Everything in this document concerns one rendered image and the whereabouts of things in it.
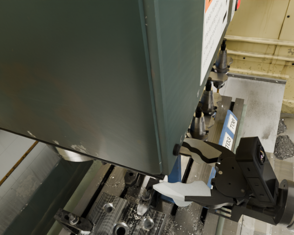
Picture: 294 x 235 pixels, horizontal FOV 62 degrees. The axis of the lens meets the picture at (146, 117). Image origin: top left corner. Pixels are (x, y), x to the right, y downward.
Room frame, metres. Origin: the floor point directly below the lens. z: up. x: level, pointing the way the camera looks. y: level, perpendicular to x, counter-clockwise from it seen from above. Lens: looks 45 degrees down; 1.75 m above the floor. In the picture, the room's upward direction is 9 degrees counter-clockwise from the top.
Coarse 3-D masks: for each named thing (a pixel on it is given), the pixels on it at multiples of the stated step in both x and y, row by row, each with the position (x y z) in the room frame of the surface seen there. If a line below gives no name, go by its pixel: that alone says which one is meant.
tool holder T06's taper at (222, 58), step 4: (220, 52) 0.72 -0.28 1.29; (224, 52) 0.71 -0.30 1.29; (220, 56) 0.71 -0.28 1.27; (224, 56) 0.71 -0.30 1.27; (216, 60) 0.72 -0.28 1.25; (220, 60) 0.71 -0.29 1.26; (224, 60) 0.71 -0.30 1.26; (216, 64) 0.72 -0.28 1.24; (220, 64) 0.71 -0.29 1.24; (224, 64) 0.70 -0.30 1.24; (220, 68) 0.70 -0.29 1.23; (224, 68) 0.70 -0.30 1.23
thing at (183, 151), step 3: (183, 147) 0.40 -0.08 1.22; (180, 150) 0.39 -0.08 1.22; (183, 150) 0.39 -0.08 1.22; (186, 150) 0.38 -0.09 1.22; (189, 150) 0.38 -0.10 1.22; (180, 153) 0.38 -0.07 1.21; (183, 153) 0.38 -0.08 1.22; (186, 153) 0.37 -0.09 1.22; (189, 153) 0.37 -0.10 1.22; (186, 156) 0.37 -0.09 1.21; (189, 156) 0.37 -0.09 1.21
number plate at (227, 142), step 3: (225, 135) 0.61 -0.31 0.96; (228, 135) 0.62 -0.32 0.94; (225, 138) 0.60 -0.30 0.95; (228, 138) 0.61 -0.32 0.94; (231, 138) 0.62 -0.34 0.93; (225, 141) 0.59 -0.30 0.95; (228, 141) 0.60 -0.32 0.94; (231, 141) 0.60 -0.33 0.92; (222, 144) 0.57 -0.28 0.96; (225, 144) 0.58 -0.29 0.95; (228, 144) 0.58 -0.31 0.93; (231, 144) 0.59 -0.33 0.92; (228, 147) 0.57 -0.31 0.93; (231, 147) 0.58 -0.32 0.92
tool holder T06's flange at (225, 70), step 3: (228, 63) 0.73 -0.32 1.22; (213, 66) 0.72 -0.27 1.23; (228, 66) 0.72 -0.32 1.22; (213, 69) 0.71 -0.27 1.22; (216, 69) 0.70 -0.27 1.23; (219, 69) 0.70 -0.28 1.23; (222, 69) 0.70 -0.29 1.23; (225, 69) 0.69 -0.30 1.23; (228, 69) 0.70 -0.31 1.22; (219, 72) 0.70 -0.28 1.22; (222, 72) 0.69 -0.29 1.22; (225, 72) 0.70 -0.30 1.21
